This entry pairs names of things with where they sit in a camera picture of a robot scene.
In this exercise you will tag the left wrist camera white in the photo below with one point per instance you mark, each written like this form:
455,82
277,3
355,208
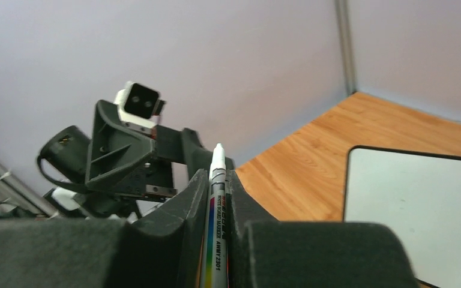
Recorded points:
139,107

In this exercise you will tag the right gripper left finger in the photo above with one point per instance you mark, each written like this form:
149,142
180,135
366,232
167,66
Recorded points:
160,250

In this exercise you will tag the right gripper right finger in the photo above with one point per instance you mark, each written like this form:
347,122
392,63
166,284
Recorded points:
266,252

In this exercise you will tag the whiteboard marker white body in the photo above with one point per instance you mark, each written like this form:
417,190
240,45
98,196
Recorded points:
214,270

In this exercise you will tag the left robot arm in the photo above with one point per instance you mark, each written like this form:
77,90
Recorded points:
67,152

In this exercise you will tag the small whiteboard black frame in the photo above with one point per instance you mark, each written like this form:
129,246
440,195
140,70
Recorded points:
418,196

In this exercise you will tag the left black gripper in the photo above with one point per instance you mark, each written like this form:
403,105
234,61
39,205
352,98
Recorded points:
117,174

